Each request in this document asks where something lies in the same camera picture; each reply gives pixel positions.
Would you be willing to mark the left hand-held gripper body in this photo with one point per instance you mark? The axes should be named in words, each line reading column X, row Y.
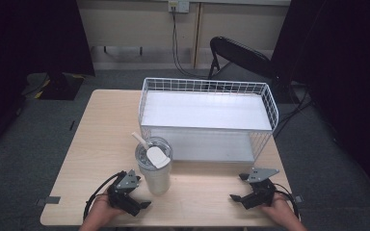
column 122, row 195

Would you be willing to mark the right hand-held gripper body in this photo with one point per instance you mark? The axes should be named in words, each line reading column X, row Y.
column 261, row 194

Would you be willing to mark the clear plastic cup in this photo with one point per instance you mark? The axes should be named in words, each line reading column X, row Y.
column 156, row 179

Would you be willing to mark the person's left hand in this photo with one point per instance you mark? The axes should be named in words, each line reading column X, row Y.
column 101, row 208

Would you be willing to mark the person's right hand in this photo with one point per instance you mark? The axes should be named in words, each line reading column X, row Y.
column 281, row 210

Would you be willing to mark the white drinking straw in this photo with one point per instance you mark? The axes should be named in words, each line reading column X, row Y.
column 139, row 138

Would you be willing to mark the black folding chair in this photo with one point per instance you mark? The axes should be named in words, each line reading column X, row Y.
column 241, row 54

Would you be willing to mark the black stand base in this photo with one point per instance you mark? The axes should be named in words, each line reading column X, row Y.
column 56, row 85

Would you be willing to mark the black curtain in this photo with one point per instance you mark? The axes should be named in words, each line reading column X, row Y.
column 29, row 38
column 343, row 80

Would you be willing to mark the white wall outlet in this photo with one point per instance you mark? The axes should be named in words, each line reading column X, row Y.
column 179, row 5

